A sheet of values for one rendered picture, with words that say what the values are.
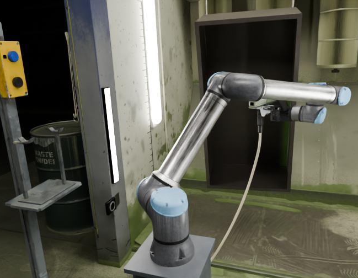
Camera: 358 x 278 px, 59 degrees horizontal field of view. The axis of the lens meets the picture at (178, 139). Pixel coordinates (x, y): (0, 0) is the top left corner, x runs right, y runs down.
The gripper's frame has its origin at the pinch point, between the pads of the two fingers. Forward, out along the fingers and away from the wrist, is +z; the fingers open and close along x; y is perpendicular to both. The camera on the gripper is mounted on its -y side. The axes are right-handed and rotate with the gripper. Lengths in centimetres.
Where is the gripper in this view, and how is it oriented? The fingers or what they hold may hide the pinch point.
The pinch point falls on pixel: (259, 106)
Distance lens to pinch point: 198.4
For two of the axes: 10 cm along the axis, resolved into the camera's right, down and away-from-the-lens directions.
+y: 0.3, 9.6, 2.8
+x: 6.1, -2.4, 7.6
